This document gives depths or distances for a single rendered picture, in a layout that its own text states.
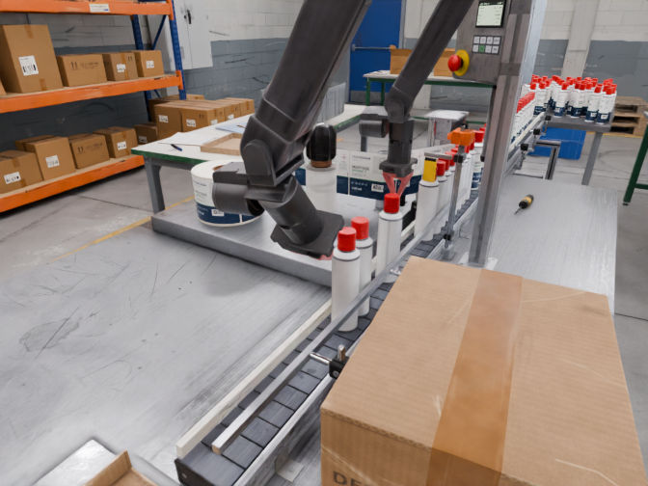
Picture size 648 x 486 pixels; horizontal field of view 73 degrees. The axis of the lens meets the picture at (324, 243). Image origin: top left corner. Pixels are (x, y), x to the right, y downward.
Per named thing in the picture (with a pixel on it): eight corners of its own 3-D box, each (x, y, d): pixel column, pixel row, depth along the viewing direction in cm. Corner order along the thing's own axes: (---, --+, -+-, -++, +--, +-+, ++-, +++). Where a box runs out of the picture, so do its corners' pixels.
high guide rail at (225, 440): (463, 192, 135) (463, 187, 134) (467, 192, 134) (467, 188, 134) (212, 451, 53) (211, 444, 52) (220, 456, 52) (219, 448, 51)
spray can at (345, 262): (338, 314, 89) (340, 222, 80) (362, 322, 87) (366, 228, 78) (326, 328, 85) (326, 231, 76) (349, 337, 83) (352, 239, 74)
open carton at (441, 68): (427, 76, 601) (430, 46, 585) (436, 73, 635) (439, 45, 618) (459, 77, 583) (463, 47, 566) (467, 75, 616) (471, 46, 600)
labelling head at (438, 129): (428, 180, 165) (436, 110, 154) (463, 186, 159) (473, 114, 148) (415, 191, 155) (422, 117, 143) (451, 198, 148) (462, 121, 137)
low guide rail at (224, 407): (437, 203, 141) (438, 198, 140) (441, 203, 140) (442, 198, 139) (176, 453, 58) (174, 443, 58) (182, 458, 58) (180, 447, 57)
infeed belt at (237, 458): (479, 174, 187) (481, 164, 185) (499, 176, 183) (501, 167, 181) (183, 480, 61) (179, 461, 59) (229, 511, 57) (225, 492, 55)
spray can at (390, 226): (380, 271, 105) (386, 189, 96) (400, 277, 103) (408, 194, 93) (370, 281, 101) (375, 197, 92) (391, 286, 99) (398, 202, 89)
